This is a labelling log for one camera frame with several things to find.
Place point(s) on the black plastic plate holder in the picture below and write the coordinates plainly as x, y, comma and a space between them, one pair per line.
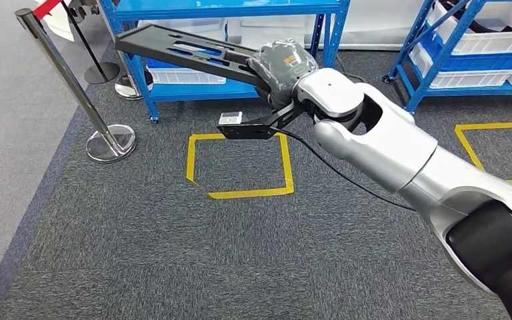
141, 42

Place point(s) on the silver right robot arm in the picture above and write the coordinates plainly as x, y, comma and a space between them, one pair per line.
393, 146

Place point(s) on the blue metal shelf rack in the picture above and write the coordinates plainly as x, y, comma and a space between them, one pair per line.
238, 6
481, 91

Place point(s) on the blue plastic bin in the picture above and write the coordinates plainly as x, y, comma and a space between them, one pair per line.
481, 62
159, 64

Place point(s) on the black-headed chrome stanchion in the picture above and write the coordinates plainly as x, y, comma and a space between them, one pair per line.
128, 88

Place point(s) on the thin black stanchion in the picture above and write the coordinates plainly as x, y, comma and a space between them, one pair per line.
101, 73

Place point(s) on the short red barrier belt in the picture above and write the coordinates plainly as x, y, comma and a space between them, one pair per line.
46, 8

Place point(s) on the black parts in bin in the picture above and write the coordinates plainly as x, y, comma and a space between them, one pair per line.
485, 24

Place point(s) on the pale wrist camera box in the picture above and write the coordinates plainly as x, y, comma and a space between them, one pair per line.
230, 118

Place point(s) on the chrome stanchion post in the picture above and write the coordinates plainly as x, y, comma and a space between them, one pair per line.
110, 146

